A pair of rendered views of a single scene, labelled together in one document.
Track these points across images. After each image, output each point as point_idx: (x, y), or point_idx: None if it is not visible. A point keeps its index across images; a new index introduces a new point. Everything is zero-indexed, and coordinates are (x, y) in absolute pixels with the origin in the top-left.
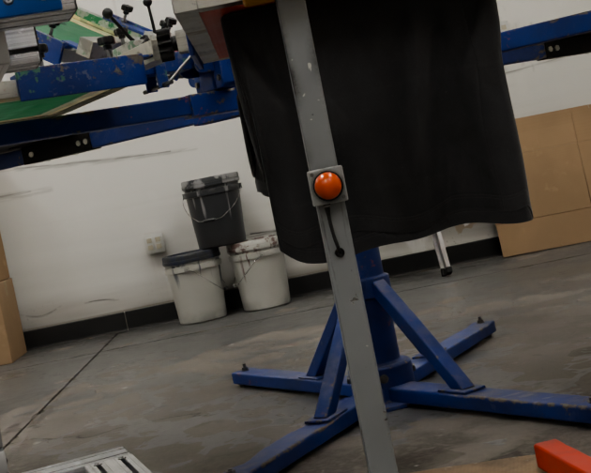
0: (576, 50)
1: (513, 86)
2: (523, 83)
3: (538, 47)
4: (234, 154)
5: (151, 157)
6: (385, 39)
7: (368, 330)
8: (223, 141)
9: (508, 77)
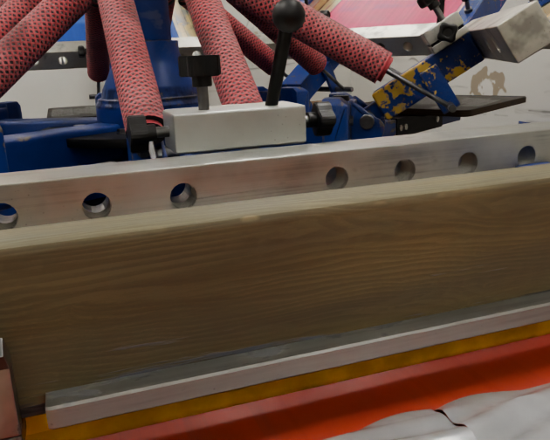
0: (418, 128)
1: (257, 79)
2: (264, 79)
3: (391, 126)
4: (26, 103)
5: None
6: None
7: None
8: (17, 91)
9: (254, 72)
